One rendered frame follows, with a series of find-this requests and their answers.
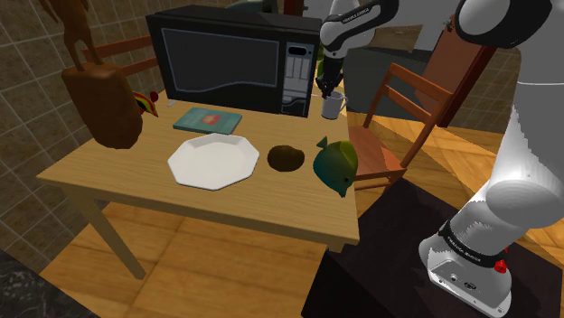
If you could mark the reddish wooden chair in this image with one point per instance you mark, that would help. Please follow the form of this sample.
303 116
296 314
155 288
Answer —
374 154
119 47

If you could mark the light wooden table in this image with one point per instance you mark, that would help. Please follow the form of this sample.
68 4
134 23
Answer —
132 176

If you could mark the dark brown round lump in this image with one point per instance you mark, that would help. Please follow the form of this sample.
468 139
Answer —
285 159

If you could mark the grey mug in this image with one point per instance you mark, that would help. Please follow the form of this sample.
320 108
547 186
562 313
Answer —
331 110

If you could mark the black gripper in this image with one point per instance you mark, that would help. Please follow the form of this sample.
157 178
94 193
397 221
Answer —
334 70

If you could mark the red and yellow bird toy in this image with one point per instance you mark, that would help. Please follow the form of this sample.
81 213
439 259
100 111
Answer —
146 105

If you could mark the black microwave oven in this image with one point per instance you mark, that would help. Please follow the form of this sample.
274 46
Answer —
220 57

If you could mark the white octagonal plate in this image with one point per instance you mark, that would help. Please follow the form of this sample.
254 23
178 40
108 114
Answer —
213 162

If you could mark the dark robot stand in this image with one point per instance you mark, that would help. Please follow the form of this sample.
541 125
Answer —
379 264

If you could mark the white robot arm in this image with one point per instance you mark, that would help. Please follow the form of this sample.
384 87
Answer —
524 167

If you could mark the green and teal fish toy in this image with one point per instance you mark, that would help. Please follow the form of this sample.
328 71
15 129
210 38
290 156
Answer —
335 165

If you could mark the teal book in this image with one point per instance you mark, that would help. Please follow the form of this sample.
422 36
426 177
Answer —
207 121

